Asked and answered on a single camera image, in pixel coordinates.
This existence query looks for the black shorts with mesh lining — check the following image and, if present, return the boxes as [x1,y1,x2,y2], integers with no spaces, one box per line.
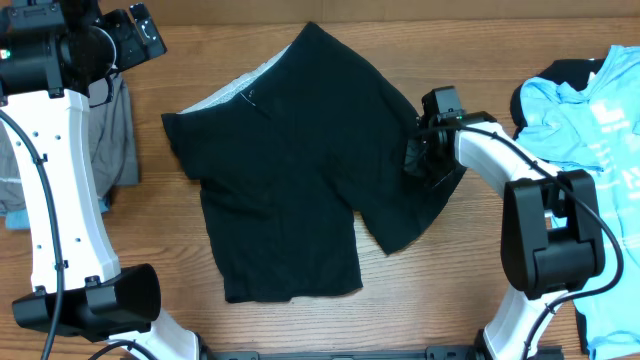
[162,23,464,303]

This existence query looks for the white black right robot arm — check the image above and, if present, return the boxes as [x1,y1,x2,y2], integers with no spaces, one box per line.
[404,86,605,360]

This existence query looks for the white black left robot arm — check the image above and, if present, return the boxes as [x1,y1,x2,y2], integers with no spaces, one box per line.
[1,1,210,359]

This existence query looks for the folded grey shorts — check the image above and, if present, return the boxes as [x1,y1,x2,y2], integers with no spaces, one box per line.
[1,74,139,216]

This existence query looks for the light blue t-shirt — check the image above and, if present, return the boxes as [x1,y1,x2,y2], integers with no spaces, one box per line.
[512,44,640,360]

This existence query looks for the black garment under blue shirt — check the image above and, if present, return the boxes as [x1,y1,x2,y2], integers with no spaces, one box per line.
[510,59,604,172]

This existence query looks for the folded blue cloth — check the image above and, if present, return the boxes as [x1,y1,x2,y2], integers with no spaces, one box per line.
[1,195,111,230]

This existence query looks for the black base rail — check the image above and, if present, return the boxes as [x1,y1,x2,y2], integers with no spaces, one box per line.
[206,345,486,360]

